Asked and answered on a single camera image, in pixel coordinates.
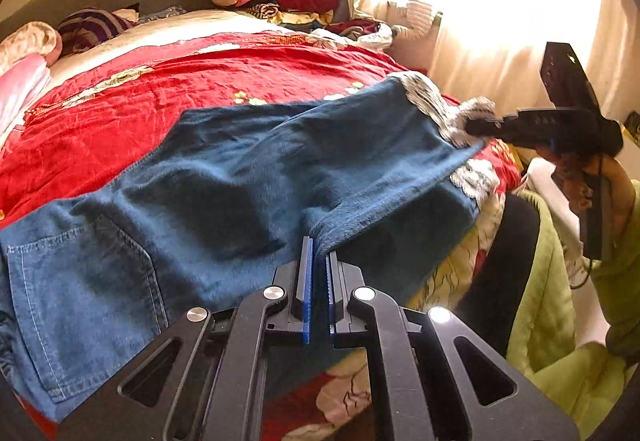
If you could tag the pink blanket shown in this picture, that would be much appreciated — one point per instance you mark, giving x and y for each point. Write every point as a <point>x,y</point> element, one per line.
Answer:
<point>22,86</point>

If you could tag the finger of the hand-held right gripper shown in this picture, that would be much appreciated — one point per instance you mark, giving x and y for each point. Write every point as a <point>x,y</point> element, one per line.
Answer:
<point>487,127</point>

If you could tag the yellow object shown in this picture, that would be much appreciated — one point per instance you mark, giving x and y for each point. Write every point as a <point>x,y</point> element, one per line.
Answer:
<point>632,126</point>

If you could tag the heap of crumpled clothes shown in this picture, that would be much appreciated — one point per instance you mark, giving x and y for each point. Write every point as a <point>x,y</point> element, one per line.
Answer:
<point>360,28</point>

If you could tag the cream floral quilt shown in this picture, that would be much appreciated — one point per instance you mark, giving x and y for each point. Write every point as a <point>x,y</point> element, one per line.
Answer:
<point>30,41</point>

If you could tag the blue denim pants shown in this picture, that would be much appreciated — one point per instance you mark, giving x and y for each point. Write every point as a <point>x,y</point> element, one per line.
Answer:
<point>225,201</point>

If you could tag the white striped plush toy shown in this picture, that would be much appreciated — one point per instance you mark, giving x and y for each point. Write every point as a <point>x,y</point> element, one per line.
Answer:
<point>417,18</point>

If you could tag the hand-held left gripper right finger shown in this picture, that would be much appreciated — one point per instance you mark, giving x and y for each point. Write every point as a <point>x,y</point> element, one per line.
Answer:
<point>330,293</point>

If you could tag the person's right hand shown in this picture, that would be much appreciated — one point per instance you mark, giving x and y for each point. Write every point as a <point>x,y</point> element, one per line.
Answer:
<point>620,186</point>

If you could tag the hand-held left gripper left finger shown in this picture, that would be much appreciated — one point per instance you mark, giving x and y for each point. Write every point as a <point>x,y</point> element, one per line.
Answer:
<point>307,293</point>

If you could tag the red floral blanket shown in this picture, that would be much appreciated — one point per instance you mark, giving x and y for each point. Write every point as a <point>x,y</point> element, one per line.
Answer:
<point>165,86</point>

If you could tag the purple striped cloth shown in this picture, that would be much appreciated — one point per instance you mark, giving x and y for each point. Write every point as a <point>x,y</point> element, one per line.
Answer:
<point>90,28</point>

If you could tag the cream bed sheet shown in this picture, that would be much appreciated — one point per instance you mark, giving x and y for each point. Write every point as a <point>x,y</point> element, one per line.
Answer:
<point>165,28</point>

